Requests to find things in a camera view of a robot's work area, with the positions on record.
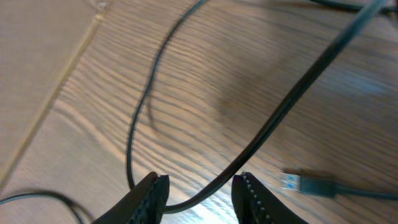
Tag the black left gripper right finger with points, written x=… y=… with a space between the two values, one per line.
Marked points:
x=254 y=204

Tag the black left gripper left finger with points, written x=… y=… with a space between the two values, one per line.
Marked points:
x=144 y=204

